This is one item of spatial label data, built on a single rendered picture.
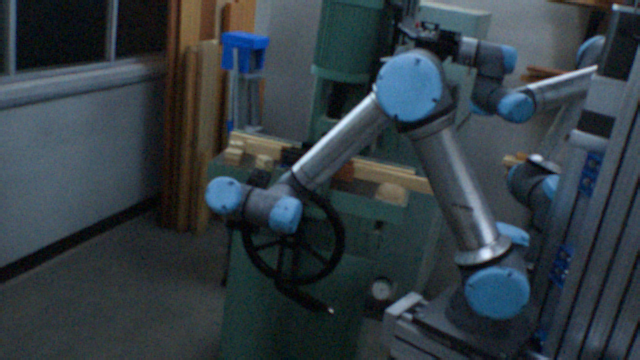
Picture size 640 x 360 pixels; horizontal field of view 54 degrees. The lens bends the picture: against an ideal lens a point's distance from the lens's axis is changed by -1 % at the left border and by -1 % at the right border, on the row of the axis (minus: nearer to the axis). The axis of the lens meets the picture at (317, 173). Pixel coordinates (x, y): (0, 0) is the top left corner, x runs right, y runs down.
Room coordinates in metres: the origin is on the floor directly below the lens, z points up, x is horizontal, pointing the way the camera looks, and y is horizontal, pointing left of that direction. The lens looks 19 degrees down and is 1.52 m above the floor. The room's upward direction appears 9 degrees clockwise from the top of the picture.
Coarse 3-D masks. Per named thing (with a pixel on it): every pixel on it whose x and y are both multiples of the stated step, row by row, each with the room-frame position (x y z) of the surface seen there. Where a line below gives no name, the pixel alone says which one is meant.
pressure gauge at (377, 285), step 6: (378, 276) 1.64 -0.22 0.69; (384, 276) 1.64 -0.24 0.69; (378, 282) 1.62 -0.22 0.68; (384, 282) 1.61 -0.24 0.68; (390, 282) 1.62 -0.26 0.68; (372, 288) 1.62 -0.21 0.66; (378, 288) 1.61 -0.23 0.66; (384, 288) 1.61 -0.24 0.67; (390, 288) 1.61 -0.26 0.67; (378, 294) 1.61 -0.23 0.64; (384, 294) 1.61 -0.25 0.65; (390, 294) 1.61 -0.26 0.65; (378, 300) 1.63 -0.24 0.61
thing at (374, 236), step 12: (264, 228) 1.74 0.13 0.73; (312, 228) 1.71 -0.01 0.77; (324, 228) 1.71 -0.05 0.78; (348, 228) 1.70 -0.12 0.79; (312, 240) 1.71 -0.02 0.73; (324, 240) 1.71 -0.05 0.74; (348, 240) 1.70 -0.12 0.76; (360, 240) 1.69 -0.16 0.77; (372, 240) 1.68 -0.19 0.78; (348, 252) 1.69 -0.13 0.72; (360, 252) 1.69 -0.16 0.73; (372, 252) 1.68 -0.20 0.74
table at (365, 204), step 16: (224, 160) 1.81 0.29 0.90; (208, 176) 1.77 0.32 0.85; (224, 176) 1.76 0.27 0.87; (240, 176) 1.76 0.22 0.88; (272, 176) 1.74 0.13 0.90; (336, 192) 1.71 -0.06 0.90; (352, 192) 1.72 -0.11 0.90; (368, 192) 1.74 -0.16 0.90; (304, 208) 1.62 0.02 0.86; (320, 208) 1.62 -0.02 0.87; (336, 208) 1.70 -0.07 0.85; (352, 208) 1.70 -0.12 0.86; (368, 208) 1.69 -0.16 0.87; (384, 208) 1.68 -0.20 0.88; (400, 208) 1.67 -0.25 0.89; (400, 224) 1.67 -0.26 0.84
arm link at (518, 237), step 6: (498, 222) 1.29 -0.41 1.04; (498, 228) 1.24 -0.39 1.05; (504, 228) 1.25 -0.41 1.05; (510, 228) 1.26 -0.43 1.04; (516, 228) 1.27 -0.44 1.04; (510, 234) 1.20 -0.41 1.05; (516, 234) 1.21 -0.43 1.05; (522, 234) 1.22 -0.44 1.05; (516, 240) 1.20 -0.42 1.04; (522, 240) 1.21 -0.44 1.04; (528, 240) 1.22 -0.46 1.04; (516, 246) 1.20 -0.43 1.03; (522, 246) 1.21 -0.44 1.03; (528, 246) 1.23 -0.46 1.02; (522, 252) 1.20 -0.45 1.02
